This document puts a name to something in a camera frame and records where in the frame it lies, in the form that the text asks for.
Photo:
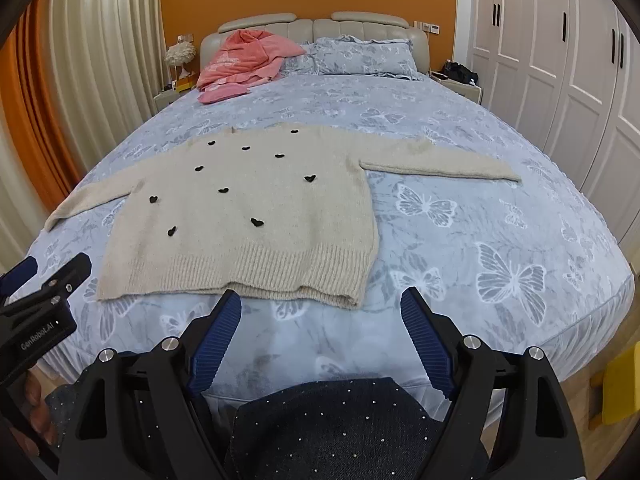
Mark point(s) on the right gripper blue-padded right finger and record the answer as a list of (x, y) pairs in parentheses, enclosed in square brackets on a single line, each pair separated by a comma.
[(508, 417)]

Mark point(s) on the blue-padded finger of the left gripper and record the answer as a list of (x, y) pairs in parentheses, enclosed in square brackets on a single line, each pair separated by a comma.
[(54, 290), (14, 279)]

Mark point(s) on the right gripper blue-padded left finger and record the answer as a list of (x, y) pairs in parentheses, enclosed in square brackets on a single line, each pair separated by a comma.
[(165, 394)]

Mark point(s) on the beige knit sweater black hearts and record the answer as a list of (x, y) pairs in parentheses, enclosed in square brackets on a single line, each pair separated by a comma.
[(278, 213)]

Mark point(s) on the person's left hand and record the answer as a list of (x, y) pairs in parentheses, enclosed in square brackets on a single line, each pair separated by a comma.
[(39, 417)]

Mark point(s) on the yellow stool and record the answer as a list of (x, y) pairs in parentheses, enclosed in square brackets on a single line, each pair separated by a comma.
[(619, 385)]

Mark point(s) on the dark sparkly trousers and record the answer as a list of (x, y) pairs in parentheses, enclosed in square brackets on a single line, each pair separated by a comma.
[(354, 429)]

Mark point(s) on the orange curtain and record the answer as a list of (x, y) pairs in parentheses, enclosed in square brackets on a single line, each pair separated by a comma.
[(34, 126)]

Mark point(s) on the left white nightstand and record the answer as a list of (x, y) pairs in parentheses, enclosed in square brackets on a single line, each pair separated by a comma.
[(167, 97)]

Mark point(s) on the white nightstand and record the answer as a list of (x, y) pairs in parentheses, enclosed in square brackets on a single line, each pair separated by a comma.
[(470, 91), (167, 97)]

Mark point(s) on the folded pink garment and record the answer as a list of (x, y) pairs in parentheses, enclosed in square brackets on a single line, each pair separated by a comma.
[(221, 92)]

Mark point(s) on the cream pleated curtain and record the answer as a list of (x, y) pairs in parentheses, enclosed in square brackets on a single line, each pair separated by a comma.
[(106, 58)]

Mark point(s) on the pink hoodie garment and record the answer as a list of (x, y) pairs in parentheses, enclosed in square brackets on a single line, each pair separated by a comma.
[(248, 56)]

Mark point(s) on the beige padded headboard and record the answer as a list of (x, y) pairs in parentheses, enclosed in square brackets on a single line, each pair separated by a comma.
[(363, 25)]

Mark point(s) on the right white nightstand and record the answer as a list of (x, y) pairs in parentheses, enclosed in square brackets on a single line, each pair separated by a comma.
[(470, 91)]

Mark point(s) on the grey butterfly pillow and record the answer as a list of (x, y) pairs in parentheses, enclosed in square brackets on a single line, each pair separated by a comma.
[(348, 55)]

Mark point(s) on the black bag on nightstand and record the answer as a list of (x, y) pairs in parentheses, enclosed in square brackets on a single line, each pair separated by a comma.
[(460, 73)]

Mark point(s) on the white wardrobe with black handles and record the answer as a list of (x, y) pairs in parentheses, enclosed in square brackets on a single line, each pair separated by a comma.
[(565, 74)]

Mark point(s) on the wall switch panel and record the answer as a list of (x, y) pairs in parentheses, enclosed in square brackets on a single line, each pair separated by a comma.
[(430, 29)]

